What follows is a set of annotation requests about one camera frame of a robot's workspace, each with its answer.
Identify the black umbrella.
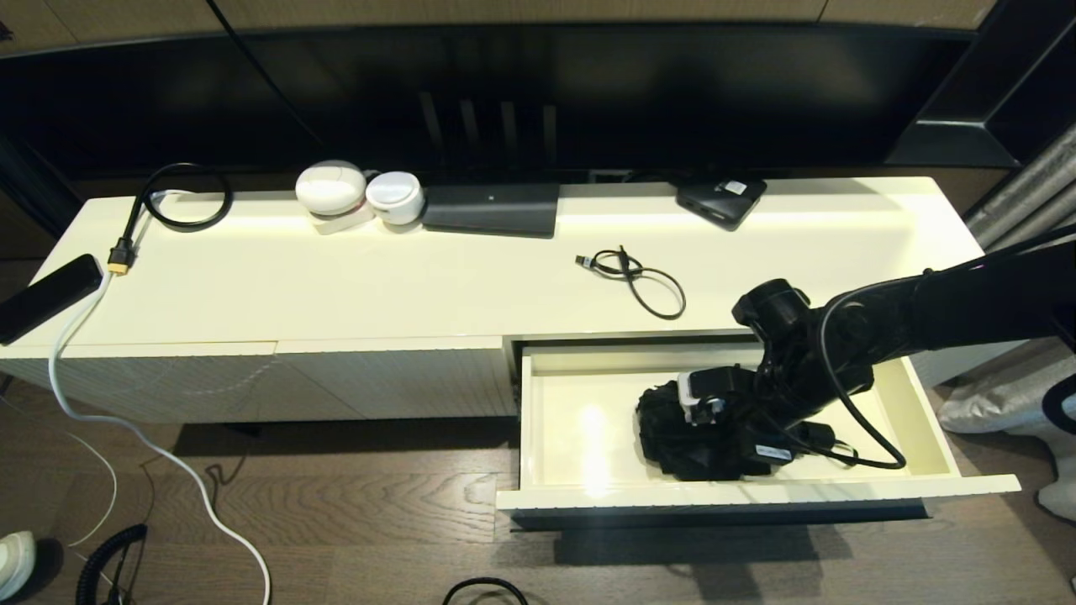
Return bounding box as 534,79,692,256
635,380,858,482

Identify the white cabinet drawer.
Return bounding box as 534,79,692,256
496,334,1022,530

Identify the short black USB cable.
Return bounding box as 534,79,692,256
575,245,687,321

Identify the white cream TV cabinet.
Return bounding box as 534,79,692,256
0,175,1036,424

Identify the small black box with sticker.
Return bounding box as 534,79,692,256
675,175,767,231

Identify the grey curtain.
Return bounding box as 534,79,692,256
937,118,1076,523

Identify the flat black set-top box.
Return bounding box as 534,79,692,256
422,183,560,239

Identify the black flat screen TV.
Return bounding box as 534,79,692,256
0,25,976,181

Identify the small white round device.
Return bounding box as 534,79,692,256
366,171,425,225

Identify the white flat device base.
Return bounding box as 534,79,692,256
312,204,377,235

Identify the large white round device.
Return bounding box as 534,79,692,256
295,160,368,219

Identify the long black rectangular device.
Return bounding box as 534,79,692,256
0,253,104,345

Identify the white shoe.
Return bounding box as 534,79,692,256
0,531,39,597

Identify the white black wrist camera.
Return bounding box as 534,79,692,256
677,366,742,425

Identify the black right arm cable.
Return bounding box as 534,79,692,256
790,225,1076,471

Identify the black looped floor cable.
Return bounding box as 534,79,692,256
442,576,529,605

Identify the black wall shelf frame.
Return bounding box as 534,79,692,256
883,0,1076,167

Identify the thin white cable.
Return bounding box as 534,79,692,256
0,393,120,549

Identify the black cable with yellow plug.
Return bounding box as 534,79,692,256
108,162,235,276

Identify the black coiled cable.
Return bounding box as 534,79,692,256
76,524,150,605

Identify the thick white power cable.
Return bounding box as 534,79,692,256
47,190,272,605

